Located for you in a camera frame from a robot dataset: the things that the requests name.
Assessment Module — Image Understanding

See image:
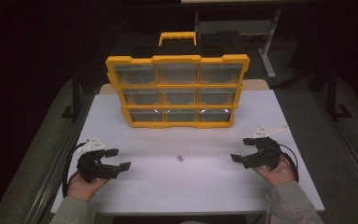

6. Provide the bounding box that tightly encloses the grey metal desk frame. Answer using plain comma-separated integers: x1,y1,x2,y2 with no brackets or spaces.
194,8,282,79

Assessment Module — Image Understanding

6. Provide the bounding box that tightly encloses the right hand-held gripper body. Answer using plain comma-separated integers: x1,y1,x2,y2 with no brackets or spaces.
251,125,290,172

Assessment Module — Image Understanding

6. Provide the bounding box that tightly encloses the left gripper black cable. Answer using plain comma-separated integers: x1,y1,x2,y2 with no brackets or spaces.
61,142,89,198

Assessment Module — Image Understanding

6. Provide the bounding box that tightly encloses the yellow organizer case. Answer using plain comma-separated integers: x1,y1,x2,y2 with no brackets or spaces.
105,54,251,129

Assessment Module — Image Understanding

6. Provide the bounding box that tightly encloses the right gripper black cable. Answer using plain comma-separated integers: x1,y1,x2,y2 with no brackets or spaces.
278,143,300,184

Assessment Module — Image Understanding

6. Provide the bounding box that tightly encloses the person's left hand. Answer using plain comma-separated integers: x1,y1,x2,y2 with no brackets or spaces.
66,172,110,203

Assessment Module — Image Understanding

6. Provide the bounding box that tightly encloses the person's right hand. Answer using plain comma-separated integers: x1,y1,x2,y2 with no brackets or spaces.
253,154,296,188

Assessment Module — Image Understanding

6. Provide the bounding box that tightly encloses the aluminium rail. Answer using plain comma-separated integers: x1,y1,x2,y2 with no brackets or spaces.
24,92,95,224
311,91,358,200

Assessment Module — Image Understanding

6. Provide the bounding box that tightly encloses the black metal stand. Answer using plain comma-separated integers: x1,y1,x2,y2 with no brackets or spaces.
61,69,82,119
326,60,353,121

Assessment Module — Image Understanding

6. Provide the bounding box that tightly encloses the clear plastic organizer drawer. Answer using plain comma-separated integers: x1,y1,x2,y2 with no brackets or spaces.
123,88,161,106

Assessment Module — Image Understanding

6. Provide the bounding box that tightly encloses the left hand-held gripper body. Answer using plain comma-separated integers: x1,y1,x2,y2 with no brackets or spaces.
76,135,107,184

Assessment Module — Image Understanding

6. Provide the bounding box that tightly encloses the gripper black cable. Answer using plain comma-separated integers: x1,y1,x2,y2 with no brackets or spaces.
61,142,89,198
278,143,300,184

